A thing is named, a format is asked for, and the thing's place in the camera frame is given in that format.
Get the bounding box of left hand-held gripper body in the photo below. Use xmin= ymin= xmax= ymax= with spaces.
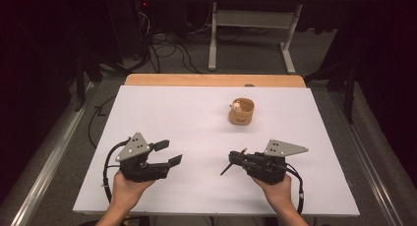
xmin=115 ymin=132 xmax=171 ymax=183

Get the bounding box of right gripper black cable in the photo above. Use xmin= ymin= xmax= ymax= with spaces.
xmin=284 ymin=164 xmax=305 ymax=215

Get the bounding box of dark blue pencil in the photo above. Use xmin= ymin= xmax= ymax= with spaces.
xmin=219 ymin=148 xmax=248 ymax=176

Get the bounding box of person's right hand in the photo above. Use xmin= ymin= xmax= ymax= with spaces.
xmin=252 ymin=174 xmax=293 ymax=211

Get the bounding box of person's left hand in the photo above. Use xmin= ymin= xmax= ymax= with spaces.
xmin=111 ymin=170 xmax=155 ymax=209

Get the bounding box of bundle of floor cables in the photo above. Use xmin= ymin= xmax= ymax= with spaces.
xmin=137 ymin=9 xmax=210 ymax=75

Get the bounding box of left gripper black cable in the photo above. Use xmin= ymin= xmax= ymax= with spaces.
xmin=102 ymin=139 xmax=131 ymax=204

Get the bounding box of black computer tower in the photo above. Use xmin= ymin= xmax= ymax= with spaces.
xmin=107 ymin=0 xmax=152 ymax=61

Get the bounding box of aluminium floor rail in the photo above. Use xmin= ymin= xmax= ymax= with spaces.
xmin=9 ymin=82 xmax=96 ymax=226
xmin=328 ymin=89 xmax=406 ymax=226

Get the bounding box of white metal desk frame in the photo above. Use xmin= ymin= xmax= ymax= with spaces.
xmin=208 ymin=1 xmax=304 ymax=75

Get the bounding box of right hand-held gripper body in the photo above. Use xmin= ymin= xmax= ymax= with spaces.
xmin=244 ymin=139 xmax=309 ymax=185

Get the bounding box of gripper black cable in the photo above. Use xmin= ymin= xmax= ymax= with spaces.
xmin=102 ymin=139 xmax=131 ymax=204
xmin=284 ymin=164 xmax=305 ymax=215

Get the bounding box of thin black floor cable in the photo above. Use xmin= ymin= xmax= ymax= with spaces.
xmin=87 ymin=94 xmax=118 ymax=149

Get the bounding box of black stand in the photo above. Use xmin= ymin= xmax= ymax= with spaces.
xmin=73 ymin=52 xmax=103 ymax=113
xmin=303 ymin=60 xmax=359 ymax=125

